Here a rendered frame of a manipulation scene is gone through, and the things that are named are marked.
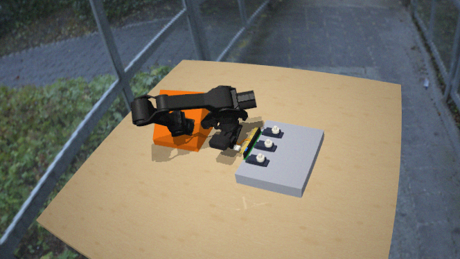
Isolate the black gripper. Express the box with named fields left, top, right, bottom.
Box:
left=209, top=110, right=248, bottom=151

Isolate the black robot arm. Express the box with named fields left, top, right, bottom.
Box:
left=130, top=85, right=257, bottom=137

